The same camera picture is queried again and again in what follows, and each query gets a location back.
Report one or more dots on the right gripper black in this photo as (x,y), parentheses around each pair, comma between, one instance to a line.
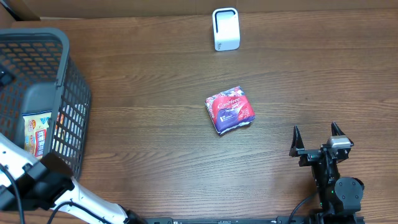
(308,155)

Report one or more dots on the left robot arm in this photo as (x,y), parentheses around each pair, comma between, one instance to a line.
(28,184)

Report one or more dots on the red purple Carefree pad pack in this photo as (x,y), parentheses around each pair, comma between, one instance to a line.
(229,110)

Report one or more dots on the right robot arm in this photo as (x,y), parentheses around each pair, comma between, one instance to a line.
(340,197)

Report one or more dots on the yellow snack bag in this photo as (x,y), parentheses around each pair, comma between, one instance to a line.
(35,131)

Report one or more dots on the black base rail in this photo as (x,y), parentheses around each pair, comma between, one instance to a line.
(277,220)

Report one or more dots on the white barcode scanner stand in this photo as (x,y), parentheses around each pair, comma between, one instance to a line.
(226,29)

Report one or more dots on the grey plastic shopping basket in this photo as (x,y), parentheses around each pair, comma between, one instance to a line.
(38,75)

